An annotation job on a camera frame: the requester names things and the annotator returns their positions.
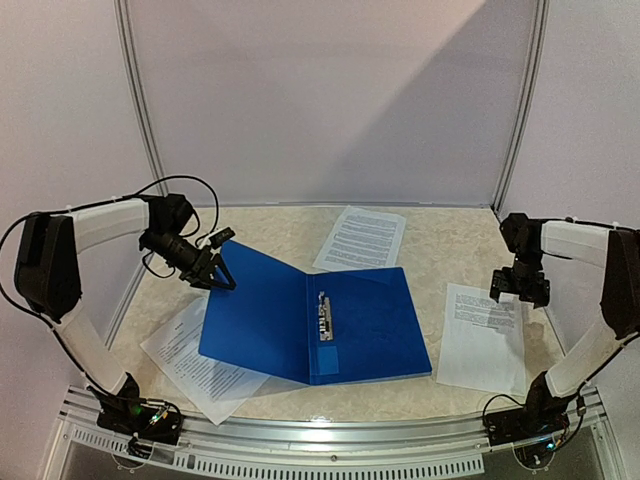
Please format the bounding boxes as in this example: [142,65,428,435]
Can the printed paper sheet middle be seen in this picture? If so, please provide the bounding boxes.
[313,206,406,272]

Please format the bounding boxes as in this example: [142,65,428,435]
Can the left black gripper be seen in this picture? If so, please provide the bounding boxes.
[145,229,237,292]

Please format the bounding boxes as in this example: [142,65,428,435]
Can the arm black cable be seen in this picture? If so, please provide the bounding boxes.
[539,215,640,261]
[0,173,220,316]

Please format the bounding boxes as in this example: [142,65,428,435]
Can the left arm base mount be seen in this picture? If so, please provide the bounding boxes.
[87,373,184,446]

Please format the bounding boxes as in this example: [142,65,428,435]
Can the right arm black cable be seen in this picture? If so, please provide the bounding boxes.
[539,215,640,261]

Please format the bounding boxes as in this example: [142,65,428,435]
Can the left aluminium frame post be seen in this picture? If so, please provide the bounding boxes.
[113,0,168,194]

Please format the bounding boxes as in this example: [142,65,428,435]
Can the metal folder clip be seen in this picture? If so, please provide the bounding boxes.
[317,291,334,342]

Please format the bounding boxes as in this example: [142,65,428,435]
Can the blue plastic folder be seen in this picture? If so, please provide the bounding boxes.
[199,241,432,386]

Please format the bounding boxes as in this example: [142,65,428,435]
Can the aluminium frame post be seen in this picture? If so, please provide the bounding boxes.
[491,0,550,216]
[113,0,168,194]

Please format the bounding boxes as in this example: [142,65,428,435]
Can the printed paper sheet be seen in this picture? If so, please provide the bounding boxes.
[313,206,406,272]
[140,297,270,426]
[436,284,526,396]

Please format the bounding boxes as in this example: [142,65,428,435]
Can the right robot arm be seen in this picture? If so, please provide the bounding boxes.
[489,213,639,436]

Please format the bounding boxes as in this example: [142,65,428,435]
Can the right aluminium frame post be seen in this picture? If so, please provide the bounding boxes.
[491,0,550,216]

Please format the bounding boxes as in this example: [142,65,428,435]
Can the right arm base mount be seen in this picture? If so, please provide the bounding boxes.
[481,381,586,452]

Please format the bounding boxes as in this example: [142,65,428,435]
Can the printed paper sheet left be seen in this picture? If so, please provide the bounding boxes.
[140,297,270,426]

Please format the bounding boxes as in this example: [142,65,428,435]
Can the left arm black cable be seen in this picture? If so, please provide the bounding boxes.
[0,173,220,316]

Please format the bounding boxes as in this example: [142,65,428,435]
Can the aluminium front rail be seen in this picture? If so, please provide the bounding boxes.
[43,388,626,479]

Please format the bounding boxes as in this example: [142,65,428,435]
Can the printed paper sheet right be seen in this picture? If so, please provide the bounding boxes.
[436,284,526,396]

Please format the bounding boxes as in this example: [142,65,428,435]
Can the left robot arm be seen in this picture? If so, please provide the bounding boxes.
[14,194,236,396]

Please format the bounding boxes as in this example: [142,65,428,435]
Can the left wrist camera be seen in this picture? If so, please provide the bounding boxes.
[196,227,235,250]

